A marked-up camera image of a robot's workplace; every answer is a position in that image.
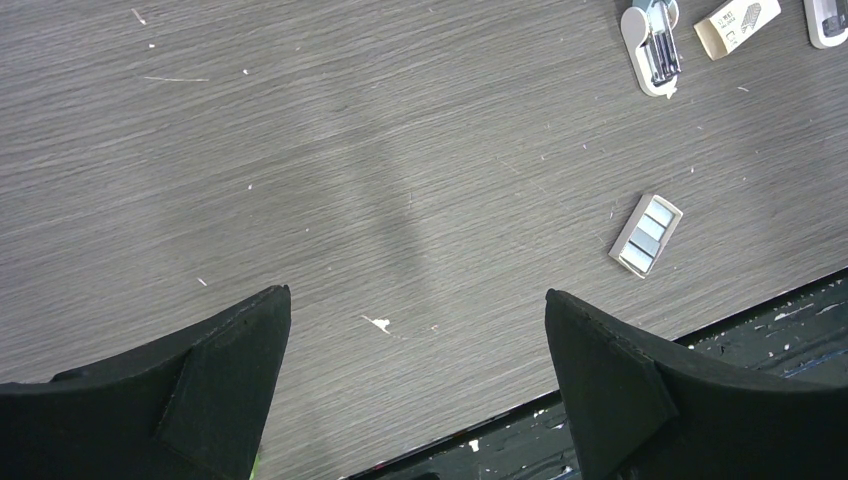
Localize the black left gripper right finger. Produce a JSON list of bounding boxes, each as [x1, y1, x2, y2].
[[544, 289, 847, 479]]

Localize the white staple box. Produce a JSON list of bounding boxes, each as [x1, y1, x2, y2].
[[694, 0, 782, 61]]

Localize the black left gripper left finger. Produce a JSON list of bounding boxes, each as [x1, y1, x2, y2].
[[1, 285, 292, 479]]

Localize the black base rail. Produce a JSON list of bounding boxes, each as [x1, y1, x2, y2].
[[362, 271, 847, 479]]

